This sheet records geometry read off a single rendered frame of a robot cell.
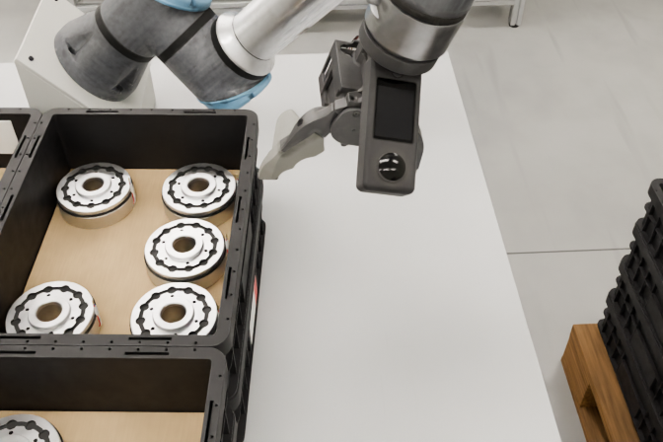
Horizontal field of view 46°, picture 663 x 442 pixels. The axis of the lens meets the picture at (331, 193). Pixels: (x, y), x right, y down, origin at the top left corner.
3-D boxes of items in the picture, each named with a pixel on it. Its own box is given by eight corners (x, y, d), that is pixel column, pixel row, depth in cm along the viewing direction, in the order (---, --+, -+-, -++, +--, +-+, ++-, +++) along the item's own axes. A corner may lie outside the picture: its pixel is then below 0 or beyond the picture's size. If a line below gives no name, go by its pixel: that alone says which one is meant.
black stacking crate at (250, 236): (236, 407, 88) (227, 348, 80) (-25, 405, 88) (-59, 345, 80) (262, 173, 116) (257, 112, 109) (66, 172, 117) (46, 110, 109)
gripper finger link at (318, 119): (300, 154, 75) (374, 113, 71) (301, 168, 74) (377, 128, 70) (269, 129, 72) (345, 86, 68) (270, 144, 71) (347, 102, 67)
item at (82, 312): (86, 350, 88) (85, 347, 87) (-4, 354, 87) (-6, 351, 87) (101, 282, 95) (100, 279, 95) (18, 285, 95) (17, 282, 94)
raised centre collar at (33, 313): (67, 331, 89) (65, 327, 89) (24, 331, 89) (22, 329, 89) (75, 297, 93) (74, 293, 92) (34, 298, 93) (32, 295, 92)
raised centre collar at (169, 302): (190, 333, 89) (189, 330, 88) (148, 331, 89) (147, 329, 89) (198, 300, 92) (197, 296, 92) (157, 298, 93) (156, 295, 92)
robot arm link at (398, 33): (477, 34, 60) (380, 15, 58) (451, 75, 64) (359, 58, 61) (458, -28, 65) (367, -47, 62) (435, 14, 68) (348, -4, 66)
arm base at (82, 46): (69, 12, 132) (104, -25, 127) (139, 70, 139) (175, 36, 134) (41, 56, 120) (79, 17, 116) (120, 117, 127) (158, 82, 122)
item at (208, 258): (220, 279, 95) (220, 276, 95) (138, 279, 95) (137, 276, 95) (228, 221, 103) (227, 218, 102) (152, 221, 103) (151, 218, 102)
